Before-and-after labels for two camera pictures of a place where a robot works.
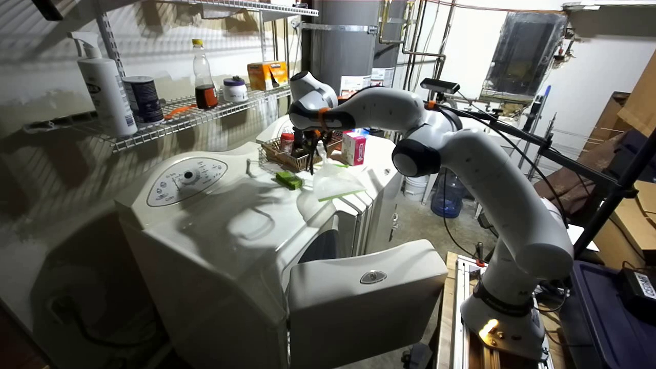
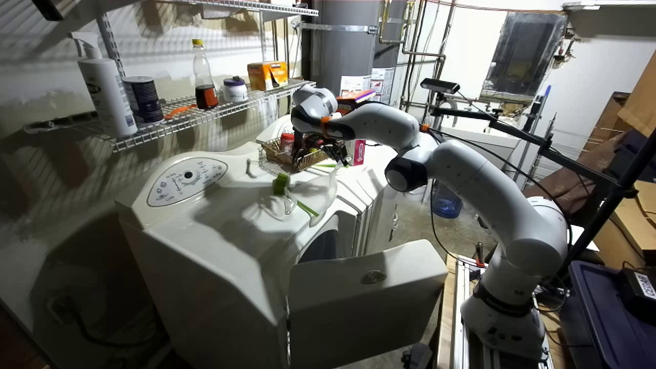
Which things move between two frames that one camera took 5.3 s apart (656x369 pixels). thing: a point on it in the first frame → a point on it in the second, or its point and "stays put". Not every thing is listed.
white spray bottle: [110, 91] stays put
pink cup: [352, 148] stays put
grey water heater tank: [344, 35] stays put
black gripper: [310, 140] → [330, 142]
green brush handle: [290, 180] → [279, 187]
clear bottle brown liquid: [206, 90] stays put
